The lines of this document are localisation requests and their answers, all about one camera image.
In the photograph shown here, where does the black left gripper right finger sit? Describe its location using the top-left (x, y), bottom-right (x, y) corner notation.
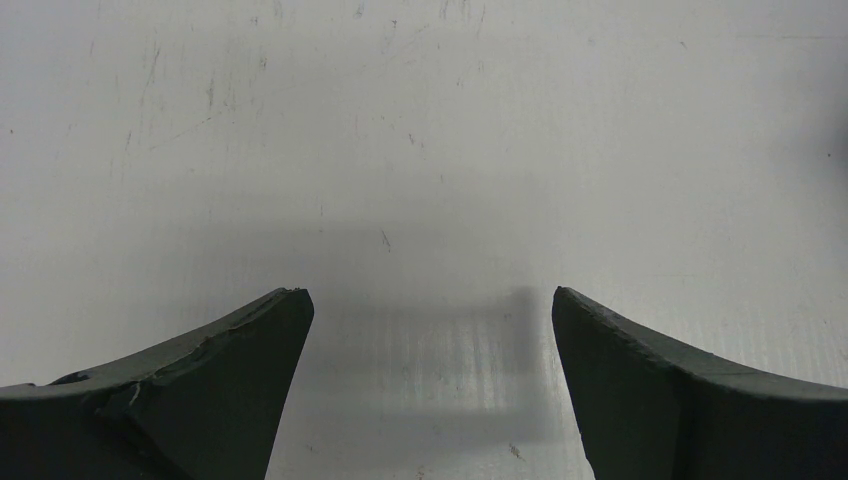
top-left (552, 287), bottom-right (847, 479)

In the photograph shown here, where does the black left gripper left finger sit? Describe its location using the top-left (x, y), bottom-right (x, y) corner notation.
top-left (1, 289), bottom-right (314, 479)

